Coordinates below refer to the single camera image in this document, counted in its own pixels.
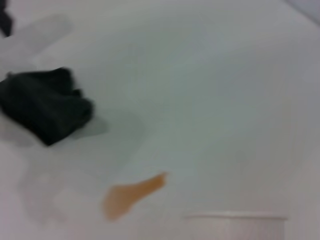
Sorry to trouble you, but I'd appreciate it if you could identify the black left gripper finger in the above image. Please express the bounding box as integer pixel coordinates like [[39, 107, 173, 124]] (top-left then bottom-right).
[[0, 0, 14, 38]]

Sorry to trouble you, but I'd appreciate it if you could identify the dark blue rag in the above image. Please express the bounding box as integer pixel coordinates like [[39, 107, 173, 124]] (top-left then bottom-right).
[[0, 66, 95, 147]]

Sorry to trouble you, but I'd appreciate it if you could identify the white paper cup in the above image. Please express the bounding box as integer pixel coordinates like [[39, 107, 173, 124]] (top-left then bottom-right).
[[183, 211, 288, 240]]

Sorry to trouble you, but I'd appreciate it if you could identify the brown liquid stain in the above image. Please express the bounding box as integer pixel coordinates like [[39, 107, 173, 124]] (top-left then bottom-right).
[[101, 171, 168, 221]]

